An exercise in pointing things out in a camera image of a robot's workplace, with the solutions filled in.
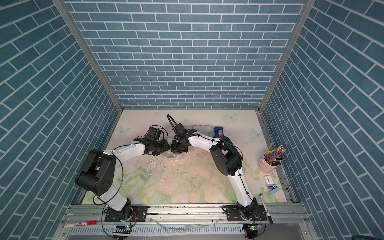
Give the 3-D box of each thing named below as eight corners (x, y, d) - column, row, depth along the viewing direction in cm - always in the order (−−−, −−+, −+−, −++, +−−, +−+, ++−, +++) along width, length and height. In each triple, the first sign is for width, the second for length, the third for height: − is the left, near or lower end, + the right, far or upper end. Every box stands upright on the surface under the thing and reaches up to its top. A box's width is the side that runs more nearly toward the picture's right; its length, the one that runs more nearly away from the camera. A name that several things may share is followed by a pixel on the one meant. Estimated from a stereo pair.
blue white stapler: (269, 194, 82) (271, 192, 81) (267, 185, 85) (268, 184, 84) (278, 194, 83) (280, 193, 81) (276, 185, 86) (277, 184, 84)
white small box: (265, 184, 86) (266, 183, 84) (263, 176, 89) (264, 175, 87) (273, 184, 86) (274, 183, 84) (270, 176, 89) (271, 175, 87)
